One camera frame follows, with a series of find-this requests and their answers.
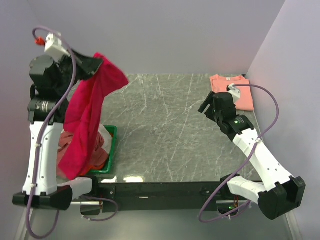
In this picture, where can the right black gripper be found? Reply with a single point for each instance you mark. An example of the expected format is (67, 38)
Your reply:
(208, 100)

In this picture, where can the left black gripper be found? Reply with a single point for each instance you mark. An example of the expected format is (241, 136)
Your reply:
(89, 65)

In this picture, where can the magenta red t shirt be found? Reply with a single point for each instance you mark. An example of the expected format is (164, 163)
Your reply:
(83, 116)

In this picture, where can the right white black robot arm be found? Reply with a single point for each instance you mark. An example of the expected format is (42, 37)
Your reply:
(279, 192)

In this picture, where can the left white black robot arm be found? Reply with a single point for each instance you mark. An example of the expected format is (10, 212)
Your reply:
(46, 115)

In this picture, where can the folded salmon pink t shirt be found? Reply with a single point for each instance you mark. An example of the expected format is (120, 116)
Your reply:
(243, 94)

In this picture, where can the green plastic laundry basket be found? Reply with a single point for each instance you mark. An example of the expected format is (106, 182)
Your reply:
(108, 164)

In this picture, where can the white crumpled shirt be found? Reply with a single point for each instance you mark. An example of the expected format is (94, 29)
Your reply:
(107, 137)

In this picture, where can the dusty pink crumpled shirt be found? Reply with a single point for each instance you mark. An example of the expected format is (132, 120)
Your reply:
(98, 157)

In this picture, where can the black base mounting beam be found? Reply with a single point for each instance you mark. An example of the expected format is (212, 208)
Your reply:
(153, 196)

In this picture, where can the orange garment in basket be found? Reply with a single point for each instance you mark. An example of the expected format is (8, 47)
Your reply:
(95, 167)

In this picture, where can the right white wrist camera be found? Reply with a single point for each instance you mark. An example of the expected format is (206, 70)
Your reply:
(234, 91)

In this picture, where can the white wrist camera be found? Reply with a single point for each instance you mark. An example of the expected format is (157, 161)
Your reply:
(234, 91)
(53, 46)

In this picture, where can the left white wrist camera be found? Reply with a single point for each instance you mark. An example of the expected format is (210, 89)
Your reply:
(53, 46)

